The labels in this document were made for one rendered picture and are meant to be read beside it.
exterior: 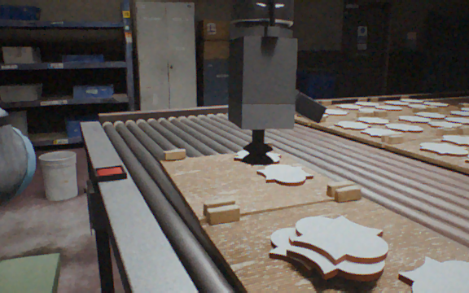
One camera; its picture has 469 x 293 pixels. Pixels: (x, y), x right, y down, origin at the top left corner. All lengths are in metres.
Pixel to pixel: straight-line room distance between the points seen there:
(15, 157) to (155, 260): 0.26
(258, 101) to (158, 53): 4.98
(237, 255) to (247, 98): 0.25
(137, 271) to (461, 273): 0.45
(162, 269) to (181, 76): 4.94
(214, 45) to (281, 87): 5.30
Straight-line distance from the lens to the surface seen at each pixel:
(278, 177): 0.88
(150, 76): 5.38
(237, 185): 0.86
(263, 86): 0.43
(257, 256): 0.58
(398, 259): 0.62
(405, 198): 0.91
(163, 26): 5.41
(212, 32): 5.69
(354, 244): 0.54
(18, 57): 5.42
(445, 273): 0.59
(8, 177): 0.62
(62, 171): 3.45
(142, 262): 0.62
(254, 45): 0.43
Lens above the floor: 1.23
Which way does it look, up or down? 14 degrees down
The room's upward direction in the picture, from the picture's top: straight up
